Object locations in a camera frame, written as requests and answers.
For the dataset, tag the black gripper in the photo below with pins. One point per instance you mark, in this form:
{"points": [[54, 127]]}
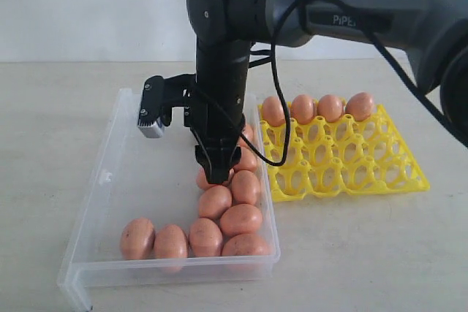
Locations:
{"points": [[216, 119]]}

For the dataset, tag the brown egg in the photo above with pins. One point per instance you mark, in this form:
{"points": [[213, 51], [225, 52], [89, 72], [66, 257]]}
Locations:
{"points": [[360, 106], [245, 187], [205, 238], [214, 202], [203, 184], [303, 109], [330, 107], [248, 161], [171, 243], [272, 111], [248, 133], [137, 239], [241, 219], [246, 244]]}

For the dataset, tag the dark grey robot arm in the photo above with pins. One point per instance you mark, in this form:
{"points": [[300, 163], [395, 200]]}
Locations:
{"points": [[425, 41]]}

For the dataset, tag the clear plastic storage box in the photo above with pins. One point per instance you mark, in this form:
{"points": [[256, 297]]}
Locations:
{"points": [[154, 178]]}

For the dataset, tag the yellow plastic egg tray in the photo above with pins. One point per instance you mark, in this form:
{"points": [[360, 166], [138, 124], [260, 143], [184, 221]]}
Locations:
{"points": [[345, 157]]}

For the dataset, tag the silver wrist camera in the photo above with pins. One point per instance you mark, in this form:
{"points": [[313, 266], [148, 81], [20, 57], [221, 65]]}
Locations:
{"points": [[154, 115]]}

